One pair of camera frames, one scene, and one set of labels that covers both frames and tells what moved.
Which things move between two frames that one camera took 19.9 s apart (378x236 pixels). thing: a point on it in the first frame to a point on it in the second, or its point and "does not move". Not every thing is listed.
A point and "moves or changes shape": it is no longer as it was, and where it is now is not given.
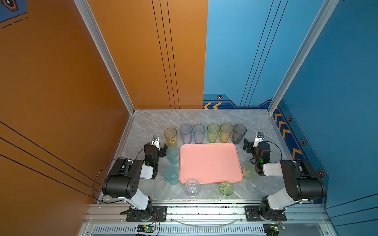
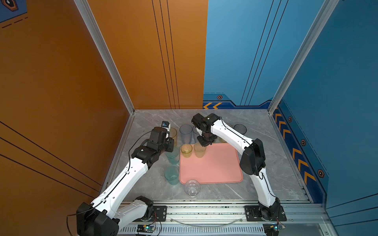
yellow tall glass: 171,134 does not move
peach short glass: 249,171 moves or changes shape
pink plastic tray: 210,163 does not move
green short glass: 226,188 to 186,149
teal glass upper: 173,154 does not move
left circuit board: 145,228 does not move
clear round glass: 192,187 does not move
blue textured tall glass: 185,131 does not move
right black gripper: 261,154 to 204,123
